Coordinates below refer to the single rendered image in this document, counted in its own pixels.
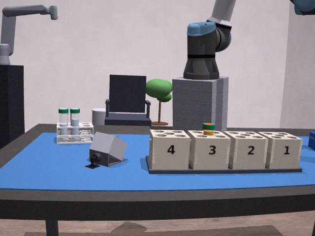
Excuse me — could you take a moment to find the white tube rack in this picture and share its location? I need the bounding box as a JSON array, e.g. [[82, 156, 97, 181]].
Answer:
[[57, 122, 94, 144]]

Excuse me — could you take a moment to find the blue tube rack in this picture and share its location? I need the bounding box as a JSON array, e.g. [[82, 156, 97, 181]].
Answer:
[[308, 132, 315, 151]]

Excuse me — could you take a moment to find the beige bucket adapter block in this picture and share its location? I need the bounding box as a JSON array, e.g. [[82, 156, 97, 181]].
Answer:
[[224, 131, 268, 170], [149, 130, 190, 170], [188, 130, 231, 170], [258, 132, 303, 169]]

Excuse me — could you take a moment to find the blue bench mat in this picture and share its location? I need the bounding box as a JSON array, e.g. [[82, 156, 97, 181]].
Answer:
[[0, 133, 315, 191]]

